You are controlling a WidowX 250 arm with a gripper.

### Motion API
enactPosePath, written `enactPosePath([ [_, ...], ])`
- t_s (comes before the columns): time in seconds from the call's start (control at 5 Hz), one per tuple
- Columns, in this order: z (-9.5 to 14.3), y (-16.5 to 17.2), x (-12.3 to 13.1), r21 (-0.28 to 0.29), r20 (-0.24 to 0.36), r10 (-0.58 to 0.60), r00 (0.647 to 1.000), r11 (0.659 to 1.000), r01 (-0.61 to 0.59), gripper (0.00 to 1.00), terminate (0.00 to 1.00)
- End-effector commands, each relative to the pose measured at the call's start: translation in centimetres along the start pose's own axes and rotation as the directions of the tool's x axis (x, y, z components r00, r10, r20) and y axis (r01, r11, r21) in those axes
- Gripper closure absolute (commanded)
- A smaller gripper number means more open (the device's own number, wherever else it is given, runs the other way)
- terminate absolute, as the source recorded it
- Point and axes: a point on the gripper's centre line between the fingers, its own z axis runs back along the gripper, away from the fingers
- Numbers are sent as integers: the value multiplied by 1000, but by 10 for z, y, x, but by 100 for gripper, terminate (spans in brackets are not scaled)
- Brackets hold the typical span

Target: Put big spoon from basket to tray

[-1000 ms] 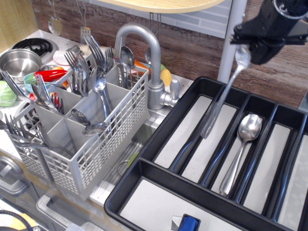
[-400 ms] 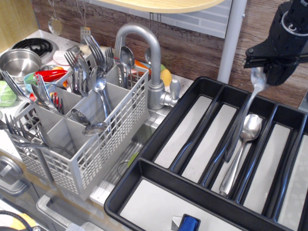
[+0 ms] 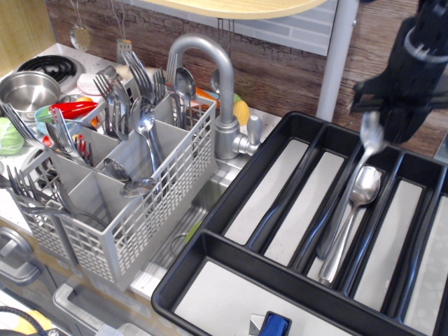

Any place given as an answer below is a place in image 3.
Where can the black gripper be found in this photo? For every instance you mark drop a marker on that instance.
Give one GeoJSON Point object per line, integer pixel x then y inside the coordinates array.
{"type": "Point", "coordinates": [402, 108]}

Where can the big steel spoon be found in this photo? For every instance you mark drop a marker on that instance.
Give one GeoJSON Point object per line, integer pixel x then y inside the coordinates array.
{"type": "Point", "coordinates": [372, 139]}

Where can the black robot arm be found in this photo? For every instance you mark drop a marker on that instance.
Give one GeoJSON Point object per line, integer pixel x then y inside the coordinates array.
{"type": "Point", "coordinates": [421, 43]}

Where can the steel spoon in tray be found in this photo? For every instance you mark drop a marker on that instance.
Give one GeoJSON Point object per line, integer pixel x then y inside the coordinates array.
{"type": "Point", "coordinates": [363, 192]}

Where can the black cutlery tray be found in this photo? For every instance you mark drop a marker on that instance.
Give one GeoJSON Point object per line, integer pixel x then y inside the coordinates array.
{"type": "Point", "coordinates": [257, 250]}

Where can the steel spoon back compartment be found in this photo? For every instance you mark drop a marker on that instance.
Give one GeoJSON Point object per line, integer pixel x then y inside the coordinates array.
{"type": "Point", "coordinates": [185, 87]}

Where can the steel spoon compartment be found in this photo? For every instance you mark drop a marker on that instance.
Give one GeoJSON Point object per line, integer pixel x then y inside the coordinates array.
{"type": "Point", "coordinates": [185, 87]}
{"type": "Point", "coordinates": [146, 128]}

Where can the steel spoon middle compartment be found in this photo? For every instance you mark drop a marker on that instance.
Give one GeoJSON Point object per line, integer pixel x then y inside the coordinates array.
{"type": "Point", "coordinates": [146, 128]}

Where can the steel spoon lying on basket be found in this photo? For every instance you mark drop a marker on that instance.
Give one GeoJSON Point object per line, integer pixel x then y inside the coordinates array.
{"type": "Point", "coordinates": [139, 187]}

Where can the grey plastic cutlery basket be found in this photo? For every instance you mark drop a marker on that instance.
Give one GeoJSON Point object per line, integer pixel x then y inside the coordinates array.
{"type": "Point", "coordinates": [120, 234]}

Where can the white vertical pole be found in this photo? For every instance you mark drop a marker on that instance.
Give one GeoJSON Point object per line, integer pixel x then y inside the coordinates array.
{"type": "Point", "coordinates": [343, 26]}

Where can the yellow toy corn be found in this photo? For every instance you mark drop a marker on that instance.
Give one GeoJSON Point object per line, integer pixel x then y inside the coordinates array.
{"type": "Point", "coordinates": [242, 112]}

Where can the silver kitchen faucet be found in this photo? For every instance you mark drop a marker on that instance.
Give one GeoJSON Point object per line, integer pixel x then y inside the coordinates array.
{"type": "Point", "coordinates": [230, 142]}

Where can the wooden shelf board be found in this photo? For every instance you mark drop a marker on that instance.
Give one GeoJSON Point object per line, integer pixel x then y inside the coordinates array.
{"type": "Point", "coordinates": [242, 9]}

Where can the blue object at bottom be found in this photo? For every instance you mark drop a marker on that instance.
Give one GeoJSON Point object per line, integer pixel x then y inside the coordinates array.
{"type": "Point", "coordinates": [270, 324]}

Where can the tall steel fork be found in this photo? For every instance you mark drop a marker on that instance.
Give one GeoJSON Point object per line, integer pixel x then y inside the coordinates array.
{"type": "Point", "coordinates": [140, 75]}

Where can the hanging slotted spatula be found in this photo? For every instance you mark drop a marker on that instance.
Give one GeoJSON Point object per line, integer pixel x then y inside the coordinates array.
{"type": "Point", "coordinates": [123, 44]}

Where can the pink round toy plate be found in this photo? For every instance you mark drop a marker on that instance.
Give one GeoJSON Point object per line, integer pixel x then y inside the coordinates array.
{"type": "Point", "coordinates": [85, 83]}

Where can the hanging round strainer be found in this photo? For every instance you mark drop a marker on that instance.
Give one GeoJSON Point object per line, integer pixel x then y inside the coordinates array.
{"type": "Point", "coordinates": [79, 34]}

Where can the red toy utensil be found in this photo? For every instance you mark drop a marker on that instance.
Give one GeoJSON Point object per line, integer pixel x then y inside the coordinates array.
{"type": "Point", "coordinates": [77, 109]}

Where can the black stove coil burner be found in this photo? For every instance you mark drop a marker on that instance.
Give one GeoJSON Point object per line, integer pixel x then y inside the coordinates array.
{"type": "Point", "coordinates": [58, 67]}

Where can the stainless steel pot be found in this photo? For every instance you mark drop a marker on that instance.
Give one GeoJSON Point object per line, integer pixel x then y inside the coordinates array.
{"type": "Point", "coordinates": [28, 91]}

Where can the steel fork front left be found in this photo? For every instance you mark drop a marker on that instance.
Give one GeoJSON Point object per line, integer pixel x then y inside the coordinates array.
{"type": "Point", "coordinates": [36, 202]}

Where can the steel fork left leaning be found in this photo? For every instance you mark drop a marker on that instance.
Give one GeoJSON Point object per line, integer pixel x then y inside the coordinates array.
{"type": "Point", "coordinates": [62, 138]}

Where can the green toy cabbage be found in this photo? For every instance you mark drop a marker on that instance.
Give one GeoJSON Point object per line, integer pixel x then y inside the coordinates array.
{"type": "Point", "coordinates": [11, 140]}

